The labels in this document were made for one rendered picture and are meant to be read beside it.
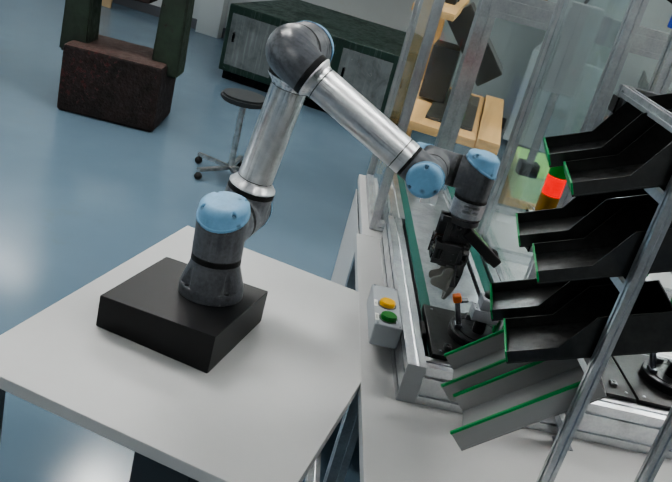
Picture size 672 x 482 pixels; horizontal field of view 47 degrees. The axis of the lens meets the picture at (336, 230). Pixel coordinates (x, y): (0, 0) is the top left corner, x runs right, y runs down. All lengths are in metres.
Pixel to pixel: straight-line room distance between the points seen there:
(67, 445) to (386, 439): 1.42
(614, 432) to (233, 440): 0.89
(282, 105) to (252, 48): 5.89
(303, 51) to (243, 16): 6.06
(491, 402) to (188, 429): 0.59
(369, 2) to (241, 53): 2.03
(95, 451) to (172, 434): 1.28
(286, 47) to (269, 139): 0.26
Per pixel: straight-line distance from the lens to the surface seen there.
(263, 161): 1.83
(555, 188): 1.99
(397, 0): 9.08
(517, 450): 1.81
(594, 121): 1.98
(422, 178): 1.59
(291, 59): 1.63
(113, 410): 1.59
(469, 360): 1.72
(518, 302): 1.60
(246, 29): 7.68
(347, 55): 7.32
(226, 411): 1.64
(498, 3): 2.76
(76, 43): 5.94
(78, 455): 2.80
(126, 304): 1.76
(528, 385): 1.58
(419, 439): 1.72
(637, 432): 1.98
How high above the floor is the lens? 1.84
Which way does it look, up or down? 22 degrees down
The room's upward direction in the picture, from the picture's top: 15 degrees clockwise
